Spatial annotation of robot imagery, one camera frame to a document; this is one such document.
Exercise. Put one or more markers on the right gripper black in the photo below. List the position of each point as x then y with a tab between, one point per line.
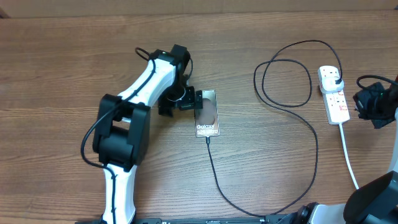
360	99

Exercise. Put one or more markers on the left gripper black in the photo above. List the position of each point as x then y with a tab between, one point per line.
189	102

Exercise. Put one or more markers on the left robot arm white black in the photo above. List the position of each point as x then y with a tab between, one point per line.
122	129

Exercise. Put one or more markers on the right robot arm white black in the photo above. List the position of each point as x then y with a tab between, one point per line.
376	201

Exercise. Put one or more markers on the white charger plug adapter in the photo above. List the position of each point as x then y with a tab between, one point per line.
330	85

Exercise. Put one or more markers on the white power strip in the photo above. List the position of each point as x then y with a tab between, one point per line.
335	103

